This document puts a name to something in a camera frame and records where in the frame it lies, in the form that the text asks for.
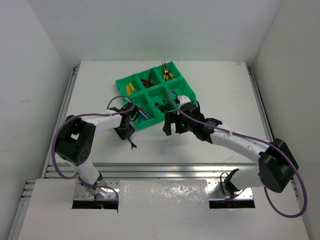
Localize blue screwdriver red collar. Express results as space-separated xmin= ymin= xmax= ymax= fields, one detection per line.
xmin=137 ymin=106 xmax=153 ymax=120

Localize red utility knife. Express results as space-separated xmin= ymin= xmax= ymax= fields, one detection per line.
xmin=145 ymin=71 xmax=152 ymax=89
xmin=140 ymin=78 xmax=155 ymax=88

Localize silver wrench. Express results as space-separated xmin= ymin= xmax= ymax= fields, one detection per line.
xmin=127 ymin=136 xmax=137 ymax=151

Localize yellow pliers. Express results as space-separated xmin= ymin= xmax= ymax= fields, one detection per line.
xmin=161 ymin=61 xmax=175 ymax=82
xmin=162 ymin=61 xmax=171 ymax=82

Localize green six-compartment tray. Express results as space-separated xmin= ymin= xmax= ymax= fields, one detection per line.
xmin=115 ymin=61 xmax=197 ymax=130

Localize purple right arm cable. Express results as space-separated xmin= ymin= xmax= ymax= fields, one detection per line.
xmin=167 ymin=90 xmax=308 ymax=219

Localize aluminium front rail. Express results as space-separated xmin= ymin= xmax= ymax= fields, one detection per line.
xmin=42 ymin=162 xmax=286 ymax=179

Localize small yellow utility knife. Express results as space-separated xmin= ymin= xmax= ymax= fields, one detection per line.
xmin=128 ymin=82 xmax=137 ymax=93

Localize white foreground cover panel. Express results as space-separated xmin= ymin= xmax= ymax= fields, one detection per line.
xmin=19 ymin=179 xmax=308 ymax=240

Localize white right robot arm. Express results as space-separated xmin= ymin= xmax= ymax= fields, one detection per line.
xmin=163 ymin=102 xmax=299 ymax=196

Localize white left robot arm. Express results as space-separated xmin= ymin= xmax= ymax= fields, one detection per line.
xmin=51 ymin=102 xmax=139 ymax=188

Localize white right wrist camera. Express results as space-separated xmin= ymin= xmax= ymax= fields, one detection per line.
xmin=174 ymin=95 xmax=191 ymax=106

